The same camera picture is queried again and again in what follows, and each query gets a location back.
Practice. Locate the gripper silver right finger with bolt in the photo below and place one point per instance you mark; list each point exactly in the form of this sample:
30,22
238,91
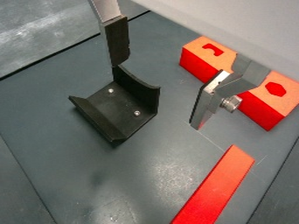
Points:
219,92

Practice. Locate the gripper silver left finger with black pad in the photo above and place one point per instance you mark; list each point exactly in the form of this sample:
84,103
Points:
114,29

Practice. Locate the red arch bar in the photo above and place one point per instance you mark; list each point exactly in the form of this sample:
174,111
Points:
205,205

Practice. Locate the orange shape sorter block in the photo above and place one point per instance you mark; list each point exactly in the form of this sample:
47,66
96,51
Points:
266,104

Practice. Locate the black fixture bracket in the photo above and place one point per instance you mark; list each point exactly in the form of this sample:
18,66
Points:
122,107

